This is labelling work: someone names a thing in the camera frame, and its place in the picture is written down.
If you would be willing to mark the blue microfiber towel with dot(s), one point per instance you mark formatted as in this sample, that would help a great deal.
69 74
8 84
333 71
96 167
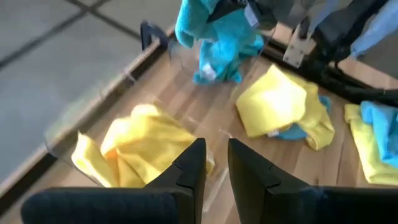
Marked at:
189 25
382 130
293 133

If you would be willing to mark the black table edge clamp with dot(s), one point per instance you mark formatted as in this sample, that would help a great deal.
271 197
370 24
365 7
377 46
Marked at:
149 31

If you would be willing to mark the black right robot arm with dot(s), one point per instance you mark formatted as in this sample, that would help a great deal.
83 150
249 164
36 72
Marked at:
329 37

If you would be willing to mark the clear plastic basket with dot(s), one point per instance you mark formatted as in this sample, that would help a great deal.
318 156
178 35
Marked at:
183 62
77 124

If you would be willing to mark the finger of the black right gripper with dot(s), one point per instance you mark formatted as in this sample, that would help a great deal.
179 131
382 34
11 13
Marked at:
262 15
225 9

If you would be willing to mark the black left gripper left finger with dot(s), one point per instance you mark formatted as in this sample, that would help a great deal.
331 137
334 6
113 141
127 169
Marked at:
186 186

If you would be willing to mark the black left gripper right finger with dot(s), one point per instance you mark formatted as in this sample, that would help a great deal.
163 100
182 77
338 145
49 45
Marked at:
258 193

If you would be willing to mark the frame corner mounting plate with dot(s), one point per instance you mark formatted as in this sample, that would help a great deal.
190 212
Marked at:
297 49

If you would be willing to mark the yellow microfiber towel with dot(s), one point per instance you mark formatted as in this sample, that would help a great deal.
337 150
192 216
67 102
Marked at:
273 102
363 149
140 146

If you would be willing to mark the teal microfiber towel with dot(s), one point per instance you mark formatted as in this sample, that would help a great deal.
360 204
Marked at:
224 62

